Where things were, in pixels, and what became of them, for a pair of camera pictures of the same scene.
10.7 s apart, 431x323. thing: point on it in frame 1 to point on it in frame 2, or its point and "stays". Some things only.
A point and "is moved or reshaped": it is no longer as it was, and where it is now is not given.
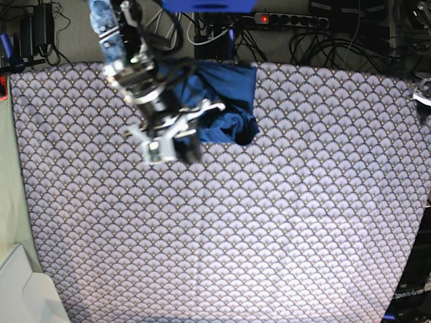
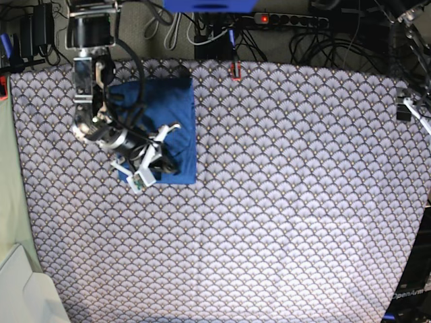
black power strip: x=290 y=19 stays
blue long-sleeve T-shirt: x=230 y=85 is moved or reshaped
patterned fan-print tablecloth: x=310 y=221 stays
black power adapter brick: x=43 y=24 stays
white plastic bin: x=27 y=297 stays
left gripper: x=155 y=110 to x=133 y=145
